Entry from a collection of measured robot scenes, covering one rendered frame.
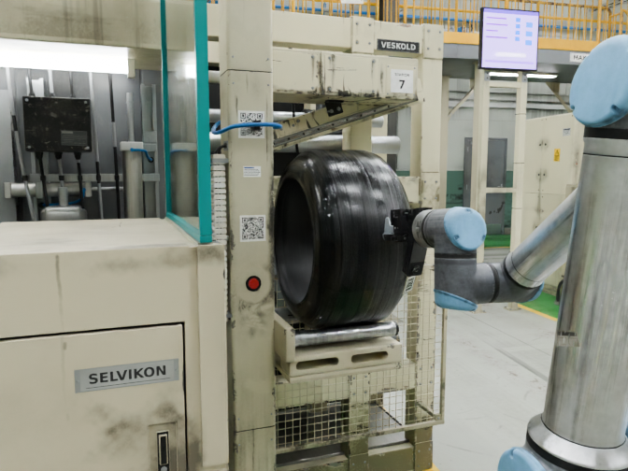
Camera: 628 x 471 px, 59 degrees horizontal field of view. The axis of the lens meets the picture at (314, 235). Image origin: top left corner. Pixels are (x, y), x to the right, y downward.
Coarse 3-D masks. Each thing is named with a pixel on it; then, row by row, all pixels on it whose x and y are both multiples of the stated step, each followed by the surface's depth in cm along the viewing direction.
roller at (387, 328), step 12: (360, 324) 166; (372, 324) 166; (384, 324) 167; (396, 324) 168; (300, 336) 157; (312, 336) 158; (324, 336) 159; (336, 336) 161; (348, 336) 162; (360, 336) 164; (372, 336) 165
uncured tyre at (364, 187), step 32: (320, 160) 157; (352, 160) 159; (288, 192) 190; (320, 192) 151; (352, 192) 150; (384, 192) 153; (288, 224) 196; (320, 224) 148; (352, 224) 147; (384, 224) 150; (288, 256) 196; (320, 256) 149; (352, 256) 147; (384, 256) 150; (288, 288) 181; (320, 288) 151; (352, 288) 150; (384, 288) 154; (320, 320) 159; (352, 320) 160
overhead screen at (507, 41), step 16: (480, 16) 505; (496, 16) 506; (512, 16) 510; (528, 16) 514; (480, 32) 506; (496, 32) 508; (512, 32) 512; (528, 32) 515; (480, 48) 507; (496, 48) 510; (512, 48) 513; (528, 48) 517; (480, 64) 508; (496, 64) 511; (512, 64) 515; (528, 64) 519
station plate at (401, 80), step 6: (396, 72) 195; (402, 72) 196; (408, 72) 197; (396, 78) 195; (402, 78) 196; (408, 78) 197; (396, 84) 196; (402, 84) 196; (408, 84) 197; (396, 90) 196; (402, 90) 197; (408, 90) 198
